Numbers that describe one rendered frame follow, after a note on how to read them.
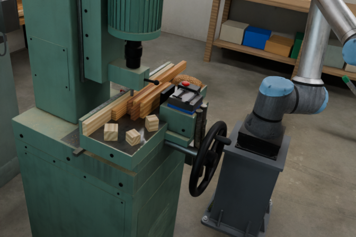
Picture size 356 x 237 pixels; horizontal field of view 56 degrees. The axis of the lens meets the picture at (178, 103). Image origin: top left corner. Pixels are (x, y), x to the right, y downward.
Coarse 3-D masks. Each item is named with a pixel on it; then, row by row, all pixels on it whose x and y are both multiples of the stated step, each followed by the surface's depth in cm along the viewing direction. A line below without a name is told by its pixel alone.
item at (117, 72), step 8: (112, 64) 119; (120, 64) 120; (112, 72) 120; (120, 72) 118; (128, 72) 116; (136, 72) 115; (144, 72) 117; (112, 80) 122; (120, 80) 120; (128, 80) 118; (136, 80) 116; (136, 88) 118
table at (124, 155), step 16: (128, 128) 116; (144, 128) 117; (160, 128) 118; (80, 144) 113; (96, 144) 109; (112, 144) 107; (128, 144) 108; (144, 144) 109; (112, 160) 108; (128, 160) 105
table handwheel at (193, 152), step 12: (216, 132) 111; (168, 144) 124; (204, 144) 108; (216, 144) 121; (192, 156) 121; (204, 156) 107; (216, 156) 118; (192, 168) 108; (216, 168) 132; (192, 180) 109; (204, 180) 127; (192, 192) 112
